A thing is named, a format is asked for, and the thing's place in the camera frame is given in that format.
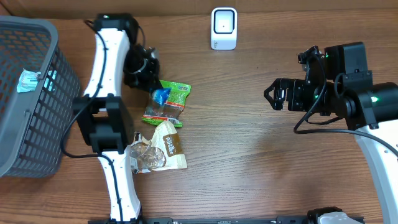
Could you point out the blue Oreo packet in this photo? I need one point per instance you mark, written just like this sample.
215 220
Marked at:
157 102

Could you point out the grey plastic shopping basket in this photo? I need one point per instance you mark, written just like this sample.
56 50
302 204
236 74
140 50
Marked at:
32 123

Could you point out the white barcode scanner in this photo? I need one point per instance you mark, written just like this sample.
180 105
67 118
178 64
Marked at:
224 28

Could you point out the light teal snack packet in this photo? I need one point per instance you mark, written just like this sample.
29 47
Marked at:
28 81

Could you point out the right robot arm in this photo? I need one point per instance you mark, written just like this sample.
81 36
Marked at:
338 95

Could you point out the beige cookie bag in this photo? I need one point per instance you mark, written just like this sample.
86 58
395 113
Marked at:
162 152

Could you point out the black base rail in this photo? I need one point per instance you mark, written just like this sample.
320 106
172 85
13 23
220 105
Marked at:
320 215

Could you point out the green snack bag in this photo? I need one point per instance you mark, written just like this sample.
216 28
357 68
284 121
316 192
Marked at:
173 106

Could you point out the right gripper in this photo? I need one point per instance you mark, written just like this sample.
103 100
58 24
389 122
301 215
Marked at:
294 86

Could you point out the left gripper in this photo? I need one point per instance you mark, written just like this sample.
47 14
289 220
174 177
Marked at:
148 77

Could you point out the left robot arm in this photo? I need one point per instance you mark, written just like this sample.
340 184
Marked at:
102 117

